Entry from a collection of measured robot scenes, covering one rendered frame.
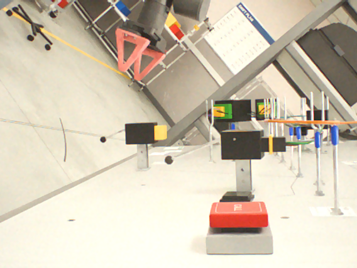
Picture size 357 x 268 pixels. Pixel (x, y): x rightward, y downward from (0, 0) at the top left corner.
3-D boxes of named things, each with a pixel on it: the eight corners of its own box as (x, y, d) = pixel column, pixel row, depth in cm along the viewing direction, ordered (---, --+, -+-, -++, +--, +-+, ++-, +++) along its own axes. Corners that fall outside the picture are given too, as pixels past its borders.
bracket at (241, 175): (239, 189, 69) (237, 156, 69) (254, 189, 68) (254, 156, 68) (233, 195, 64) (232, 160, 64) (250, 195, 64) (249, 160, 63)
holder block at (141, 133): (104, 168, 101) (102, 124, 100) (159, 167, 99) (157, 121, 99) (98, 172, 96) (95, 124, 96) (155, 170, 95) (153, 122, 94)
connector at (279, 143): (253, 150, 67) (253, 136, 67) (287, 150, 66) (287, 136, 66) (251, 152, 64) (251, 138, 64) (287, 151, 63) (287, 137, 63)
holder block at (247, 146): (227, 156, 69) (225, 129, 69) (264, 156, 67) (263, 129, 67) (220, 160, 65) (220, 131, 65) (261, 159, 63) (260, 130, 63)
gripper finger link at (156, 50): (153, 87, 101) (169, 47, 101) (144, 81, 94) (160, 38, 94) (126, 77, 103) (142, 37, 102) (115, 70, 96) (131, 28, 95)
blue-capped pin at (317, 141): (313, 194, 63) (311, 131, 63) (324, 194, 63) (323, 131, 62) (313, 195, 62) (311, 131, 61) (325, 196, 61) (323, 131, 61)
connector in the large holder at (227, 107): (232, 118, 130) (231, 104, 130) (225, 119, 128) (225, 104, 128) (216, 118, 134) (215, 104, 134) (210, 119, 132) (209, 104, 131)
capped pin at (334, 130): (327, 213, 52) (325, 117, 51) (340, 212, 52) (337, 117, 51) (333, 216, 50) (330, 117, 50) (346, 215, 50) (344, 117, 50)
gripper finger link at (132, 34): (144, 81, 94) (161, 38, 94) (132, 74, 87) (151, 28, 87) (115, 70, 96) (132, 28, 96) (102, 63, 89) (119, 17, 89)
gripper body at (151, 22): (164, 50, 99) (176, 17, 99) (151, 37, 89) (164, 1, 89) (137, 40, 101) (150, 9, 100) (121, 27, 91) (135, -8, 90)
